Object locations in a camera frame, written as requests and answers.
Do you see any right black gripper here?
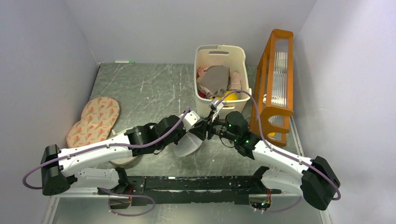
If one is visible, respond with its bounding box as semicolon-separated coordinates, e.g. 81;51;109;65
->
190;110;238;142

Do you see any white mesh laundry bag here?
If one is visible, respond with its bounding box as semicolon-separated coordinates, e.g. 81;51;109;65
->
172;133;203;157

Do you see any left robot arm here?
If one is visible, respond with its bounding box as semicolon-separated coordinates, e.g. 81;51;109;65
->
41;111;201;196

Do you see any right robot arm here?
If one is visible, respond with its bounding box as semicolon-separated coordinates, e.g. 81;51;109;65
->
207;112;341;210

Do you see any cream plastic laundry basket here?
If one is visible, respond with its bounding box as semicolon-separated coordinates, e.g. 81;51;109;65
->
193;45;252;119

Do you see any red cloth in basket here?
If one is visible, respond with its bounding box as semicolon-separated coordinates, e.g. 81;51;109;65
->
198;91;206;99

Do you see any yellow toy in basket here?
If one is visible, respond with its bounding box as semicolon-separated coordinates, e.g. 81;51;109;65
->
216;90;239;101

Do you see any grey brown cloth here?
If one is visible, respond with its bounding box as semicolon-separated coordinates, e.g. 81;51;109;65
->
197;65;230;98

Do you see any pink cloth in basket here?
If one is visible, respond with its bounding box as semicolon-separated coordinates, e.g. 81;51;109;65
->
197;67;242;92

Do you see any orange wooden rack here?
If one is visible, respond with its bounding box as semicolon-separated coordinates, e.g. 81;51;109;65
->
249;29;294;147

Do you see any beige round fabric pad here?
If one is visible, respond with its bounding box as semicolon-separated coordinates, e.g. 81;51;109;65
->
108;129;138;167

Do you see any floral pink oven mitt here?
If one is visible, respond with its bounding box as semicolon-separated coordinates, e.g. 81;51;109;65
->
66;97;120;148

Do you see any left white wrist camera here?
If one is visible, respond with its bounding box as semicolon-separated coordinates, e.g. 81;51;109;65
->
183;111;201;132

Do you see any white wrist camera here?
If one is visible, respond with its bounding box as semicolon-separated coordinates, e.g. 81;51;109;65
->
183;111;201;132
209;98;224;121

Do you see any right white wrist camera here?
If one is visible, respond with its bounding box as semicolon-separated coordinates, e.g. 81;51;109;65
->
209;98;224;121

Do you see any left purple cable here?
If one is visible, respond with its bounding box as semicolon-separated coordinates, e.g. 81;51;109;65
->
22;106;192;217

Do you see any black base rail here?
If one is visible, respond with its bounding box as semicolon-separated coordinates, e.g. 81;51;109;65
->
110;175;269;206

